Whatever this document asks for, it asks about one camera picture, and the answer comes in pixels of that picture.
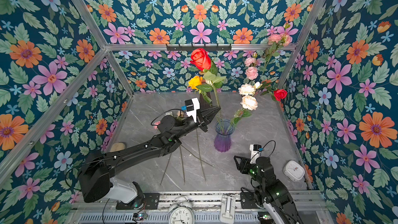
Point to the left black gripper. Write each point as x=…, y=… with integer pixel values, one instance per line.
x=203, y=113

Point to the white alarm clock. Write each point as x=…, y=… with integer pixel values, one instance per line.
x=181, y=213

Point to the pink carnation flower stem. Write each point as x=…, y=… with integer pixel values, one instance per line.
x=251, y=64

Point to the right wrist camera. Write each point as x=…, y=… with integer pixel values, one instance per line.
x=256, y=151

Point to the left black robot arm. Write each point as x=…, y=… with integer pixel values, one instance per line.
x=97, y=176

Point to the large red rose stem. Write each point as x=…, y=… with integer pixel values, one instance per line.
x=212, y=80

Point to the orange rose flower stem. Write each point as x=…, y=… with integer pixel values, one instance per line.
x=195, y=82

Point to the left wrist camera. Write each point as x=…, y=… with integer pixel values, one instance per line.
x=190, y=108

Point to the cream rose flower bunch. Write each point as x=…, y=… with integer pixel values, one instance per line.
x=244, y=113

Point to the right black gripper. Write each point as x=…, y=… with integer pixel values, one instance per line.
x=244, y=162

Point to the red rose flower stem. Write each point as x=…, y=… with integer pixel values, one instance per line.
x=269, y=87

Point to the purple glass vase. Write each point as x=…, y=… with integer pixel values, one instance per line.
x=224, y=129

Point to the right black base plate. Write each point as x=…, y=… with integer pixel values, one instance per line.
x=248, y=201

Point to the black hook rail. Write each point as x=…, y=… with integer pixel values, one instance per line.
x=192, y=47

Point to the dark maroon glass vase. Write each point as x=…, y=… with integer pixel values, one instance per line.
x=205, y=100

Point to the clear ribbed glass vase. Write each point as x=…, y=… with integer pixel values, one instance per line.
x=249, y=102

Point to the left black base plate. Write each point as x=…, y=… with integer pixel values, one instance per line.
x=146, y=200

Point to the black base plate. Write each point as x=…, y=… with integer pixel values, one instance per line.
x=146, y=200
x=248, y=201

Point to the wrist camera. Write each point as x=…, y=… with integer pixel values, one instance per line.
x=256, y=151
x=190, y=108

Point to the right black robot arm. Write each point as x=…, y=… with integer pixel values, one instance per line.
x=269, y=193

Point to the pink bud flower stem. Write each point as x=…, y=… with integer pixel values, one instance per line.
x=278, y=38

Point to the pink small rose stem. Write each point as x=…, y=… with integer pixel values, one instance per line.
x=156, y=123

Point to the white clamp bracket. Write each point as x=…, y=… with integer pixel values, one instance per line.
x=227, y=214

